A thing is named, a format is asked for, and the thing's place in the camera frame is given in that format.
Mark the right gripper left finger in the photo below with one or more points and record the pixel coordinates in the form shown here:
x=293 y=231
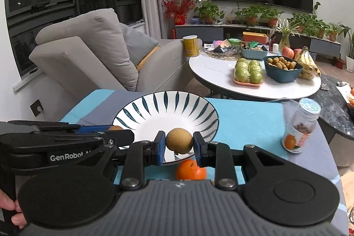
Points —
x=138 y=156

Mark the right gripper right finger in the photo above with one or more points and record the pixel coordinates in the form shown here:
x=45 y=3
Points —
x=217 y=156

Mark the small orange tangerine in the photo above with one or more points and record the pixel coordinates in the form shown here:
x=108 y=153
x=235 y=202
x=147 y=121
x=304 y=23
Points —
x=189 y=170

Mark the round brown kiwi fruit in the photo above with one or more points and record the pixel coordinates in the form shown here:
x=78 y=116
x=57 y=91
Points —
x=179 y=141

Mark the person's left hand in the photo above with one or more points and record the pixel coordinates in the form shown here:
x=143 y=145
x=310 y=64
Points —
x=8 y=204

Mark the white bowl with blue stripes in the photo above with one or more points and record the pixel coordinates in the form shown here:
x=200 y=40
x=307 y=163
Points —
x=147 y=115

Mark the round white coffee table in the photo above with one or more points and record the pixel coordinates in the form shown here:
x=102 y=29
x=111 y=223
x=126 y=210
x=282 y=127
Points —
x=217 y=75

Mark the clear jar with orange label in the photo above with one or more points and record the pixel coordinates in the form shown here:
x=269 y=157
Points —
x=301 y=125

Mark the tray of green apples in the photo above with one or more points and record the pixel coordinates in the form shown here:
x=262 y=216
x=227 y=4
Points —
x=248 y=73

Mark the grey fabric sofa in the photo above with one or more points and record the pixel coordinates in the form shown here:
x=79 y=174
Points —
x=161 y=64

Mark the teal bowl of longans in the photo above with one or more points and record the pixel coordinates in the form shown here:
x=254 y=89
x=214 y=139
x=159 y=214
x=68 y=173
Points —
x=282 y=69

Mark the light blue snack tray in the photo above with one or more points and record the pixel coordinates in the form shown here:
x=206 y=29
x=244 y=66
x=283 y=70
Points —
x=257 y=53

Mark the yellow tin can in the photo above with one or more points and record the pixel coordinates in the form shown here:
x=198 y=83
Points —
x=191 y=45

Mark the grey tv cabinet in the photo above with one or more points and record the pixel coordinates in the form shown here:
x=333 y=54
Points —
x=209 y=33

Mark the orange rectangular box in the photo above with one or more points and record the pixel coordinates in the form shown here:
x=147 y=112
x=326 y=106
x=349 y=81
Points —
x=252 y=36

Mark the red apple on table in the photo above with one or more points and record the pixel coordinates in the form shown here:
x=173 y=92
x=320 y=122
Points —
x=288 y=52

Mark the dark marble side table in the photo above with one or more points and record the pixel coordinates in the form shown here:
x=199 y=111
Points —
x=336 y=118

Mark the bunch of yellow bananas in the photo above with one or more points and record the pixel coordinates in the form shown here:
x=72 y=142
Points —
x=309 y=68

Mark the grey back cushion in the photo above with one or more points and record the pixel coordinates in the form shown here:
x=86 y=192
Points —
x=101 y=32

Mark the potted green plant left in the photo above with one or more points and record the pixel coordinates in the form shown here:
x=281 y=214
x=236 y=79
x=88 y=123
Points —
x=209 y=12

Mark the red flower arrangement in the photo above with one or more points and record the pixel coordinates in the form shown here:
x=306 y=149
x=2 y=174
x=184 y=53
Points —
x=177 y=10

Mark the wall power socket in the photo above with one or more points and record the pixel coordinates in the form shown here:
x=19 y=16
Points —
x=36 y=108

